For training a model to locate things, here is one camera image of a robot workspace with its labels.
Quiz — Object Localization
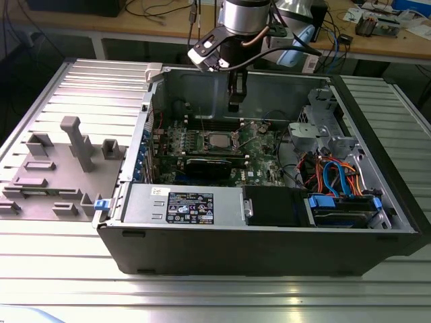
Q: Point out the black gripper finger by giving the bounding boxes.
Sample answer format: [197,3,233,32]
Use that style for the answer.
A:
[228,69,249,113]

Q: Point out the silver CPU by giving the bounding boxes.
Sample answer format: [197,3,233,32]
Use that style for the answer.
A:
[209,133,234,149]

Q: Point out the CPU socket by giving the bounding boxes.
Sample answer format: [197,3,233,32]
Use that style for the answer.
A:
[198,129,242,152]

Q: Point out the green motherboard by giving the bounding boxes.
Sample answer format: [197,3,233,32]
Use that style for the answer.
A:
[150,116,289,188]

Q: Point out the black graphics card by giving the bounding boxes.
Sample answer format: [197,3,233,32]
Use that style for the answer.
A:
[185,156,233,179]

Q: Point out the metal drive cage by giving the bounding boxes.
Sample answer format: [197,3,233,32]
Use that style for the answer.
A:
[288,86,364,161]

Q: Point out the white tag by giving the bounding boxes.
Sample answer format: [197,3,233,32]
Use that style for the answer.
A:
[300,53,320,74]

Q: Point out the grey case latch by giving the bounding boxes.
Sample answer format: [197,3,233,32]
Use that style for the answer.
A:
[144,63,165,83]

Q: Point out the wooden desk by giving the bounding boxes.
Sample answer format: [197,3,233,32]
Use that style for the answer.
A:
[0,0,431,63]

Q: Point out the black plastic shroud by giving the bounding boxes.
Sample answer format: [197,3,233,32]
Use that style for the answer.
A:
[242,186,312,228]

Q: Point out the hard disk in blue carrier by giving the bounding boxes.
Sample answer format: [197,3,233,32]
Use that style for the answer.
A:
[304,193,383,229]

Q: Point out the metal cooler device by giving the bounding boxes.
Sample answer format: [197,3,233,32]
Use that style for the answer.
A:
[355,13,401,38]

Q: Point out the grey power supply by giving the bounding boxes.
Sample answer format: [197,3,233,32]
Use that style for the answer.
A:
[123,183,245,226]

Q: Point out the black PC case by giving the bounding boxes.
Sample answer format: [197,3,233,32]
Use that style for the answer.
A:
[92,62,431,279]

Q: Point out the dark box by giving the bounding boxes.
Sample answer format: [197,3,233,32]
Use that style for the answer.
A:
[26,0,123,18]

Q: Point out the blue box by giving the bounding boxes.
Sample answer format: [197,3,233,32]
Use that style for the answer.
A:
[392,0,431,11]

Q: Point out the grey parts rack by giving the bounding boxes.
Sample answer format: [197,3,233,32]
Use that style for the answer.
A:
[0,116,129,221]

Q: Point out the pale blue object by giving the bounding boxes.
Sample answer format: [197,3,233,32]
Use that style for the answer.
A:
[0,303,67,323]

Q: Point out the copper coloured cable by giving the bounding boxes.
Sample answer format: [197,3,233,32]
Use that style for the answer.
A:
[241,28,270,48]

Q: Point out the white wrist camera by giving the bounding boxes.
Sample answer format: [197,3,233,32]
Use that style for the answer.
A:
[187,36,230,73]

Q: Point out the black hanging cable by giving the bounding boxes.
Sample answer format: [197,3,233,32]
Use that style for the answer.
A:
[196,0,203,41]
[187,0,198,46]

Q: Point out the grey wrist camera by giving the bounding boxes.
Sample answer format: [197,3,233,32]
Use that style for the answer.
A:
[269,33,294,48]

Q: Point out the black camera cable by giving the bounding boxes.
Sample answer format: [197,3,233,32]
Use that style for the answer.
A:
[232,42,323,72]

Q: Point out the blue cable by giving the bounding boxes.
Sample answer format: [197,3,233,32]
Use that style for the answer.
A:
[331,32,343,73]

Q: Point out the blue wire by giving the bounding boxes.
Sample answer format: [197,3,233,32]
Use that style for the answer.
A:
[322,160,348,198]

